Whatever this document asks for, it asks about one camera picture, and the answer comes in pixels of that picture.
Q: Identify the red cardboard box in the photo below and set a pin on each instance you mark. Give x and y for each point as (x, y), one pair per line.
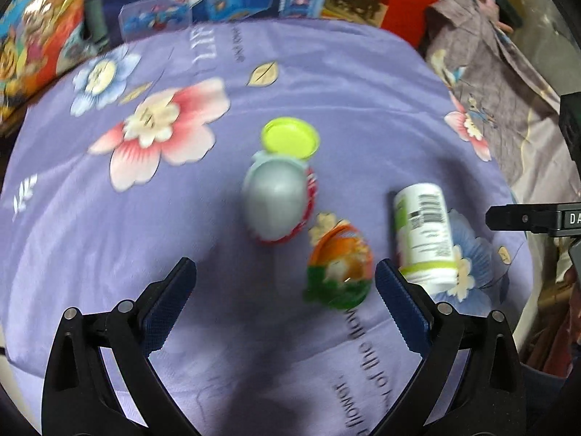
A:
(408, 4)

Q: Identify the grey floral cloth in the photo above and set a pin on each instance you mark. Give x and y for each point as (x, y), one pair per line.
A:
(490, 68)

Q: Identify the white bottle with barcode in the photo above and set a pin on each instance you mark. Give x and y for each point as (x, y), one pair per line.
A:
(424, 231)

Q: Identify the orange cartoon toy box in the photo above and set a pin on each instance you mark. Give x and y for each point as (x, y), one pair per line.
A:
(36, 32)

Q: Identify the purple floral blanket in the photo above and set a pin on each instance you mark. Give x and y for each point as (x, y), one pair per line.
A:
(340, 100)

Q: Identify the person's blue trousers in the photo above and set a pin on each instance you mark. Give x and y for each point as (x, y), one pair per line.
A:
(544, 399)

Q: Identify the lime green lid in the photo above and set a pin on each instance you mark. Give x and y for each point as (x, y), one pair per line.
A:
(288, 138)

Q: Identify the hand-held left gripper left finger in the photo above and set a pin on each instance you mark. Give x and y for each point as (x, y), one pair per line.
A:
(170, 299)

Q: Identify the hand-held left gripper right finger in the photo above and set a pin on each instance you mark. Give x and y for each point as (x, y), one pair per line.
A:
(399, 299)

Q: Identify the dark teal object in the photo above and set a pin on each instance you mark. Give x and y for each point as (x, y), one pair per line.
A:
(506, 2)

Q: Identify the orange green egg toy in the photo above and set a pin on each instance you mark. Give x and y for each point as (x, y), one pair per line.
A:
(340, 263)

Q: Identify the silver egg-shaped shell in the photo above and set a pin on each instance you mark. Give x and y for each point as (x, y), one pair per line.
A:
(272, 200)

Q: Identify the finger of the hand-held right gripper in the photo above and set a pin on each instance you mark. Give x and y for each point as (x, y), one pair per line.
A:
(522, 219)

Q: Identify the clear plastic toy package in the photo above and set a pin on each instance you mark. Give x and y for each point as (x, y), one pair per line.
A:
(154, 18)

